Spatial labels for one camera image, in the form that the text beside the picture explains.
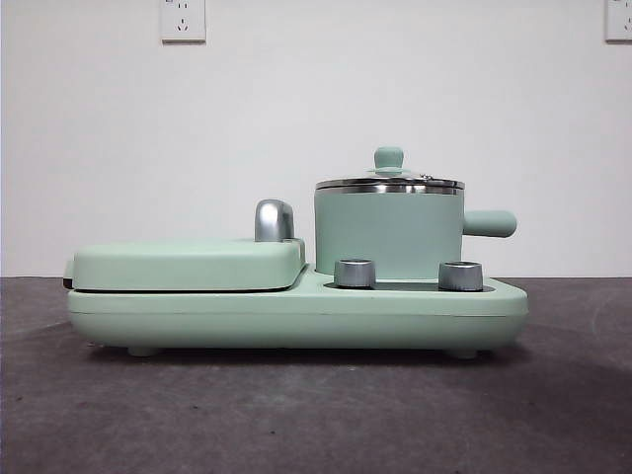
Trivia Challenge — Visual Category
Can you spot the mint green handled steamer pot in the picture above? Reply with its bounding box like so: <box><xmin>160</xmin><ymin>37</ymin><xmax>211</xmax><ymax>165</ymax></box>
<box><xmin>312</xmin><ymin>184</ymin><xmax>518</xmax><ymax>277</ymax></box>

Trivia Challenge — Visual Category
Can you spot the glass pot lid green knob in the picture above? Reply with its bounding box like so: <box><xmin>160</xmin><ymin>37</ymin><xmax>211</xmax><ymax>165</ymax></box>
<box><xmin>314</xmin><ymin>145</ymin><xmax>465</xmax><ymax>191</ymax></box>

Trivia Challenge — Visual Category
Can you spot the chrome grill lid handle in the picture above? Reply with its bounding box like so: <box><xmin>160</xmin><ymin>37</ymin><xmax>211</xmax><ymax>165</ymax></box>
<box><xmin>253</xmin><ymin>197</ymin><xmax>296</xmax><ymax>243</ymax></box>

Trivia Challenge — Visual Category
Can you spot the white wall power outlet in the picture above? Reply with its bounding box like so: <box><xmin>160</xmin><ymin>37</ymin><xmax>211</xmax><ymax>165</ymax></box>
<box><xmin>603</xmin><ymin>0</ymin><xmax>632</xmax><ymax>43</ymax></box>
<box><xmin>158</xmin><ymin>0</ymin><xmax>206</xmax><ymax>44</ymax></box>

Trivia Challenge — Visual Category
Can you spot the silver control knob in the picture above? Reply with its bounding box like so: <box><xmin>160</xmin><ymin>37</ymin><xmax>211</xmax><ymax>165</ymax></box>
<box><xmin>333</xmin><ymin>258</ymin><xmax>377</xmax><ymax>289</ymax></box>
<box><xmin>437</xmin><ymin>260</ymin><xmax>483</xmax><ymax>292</ymax></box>

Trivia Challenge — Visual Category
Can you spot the mint green breakfast machine base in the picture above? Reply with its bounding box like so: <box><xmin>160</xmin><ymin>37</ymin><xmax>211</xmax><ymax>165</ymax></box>
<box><xmin>66</xmin><ymin>263</ymin><xmax>529</xmax><ymax>359</ymax></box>

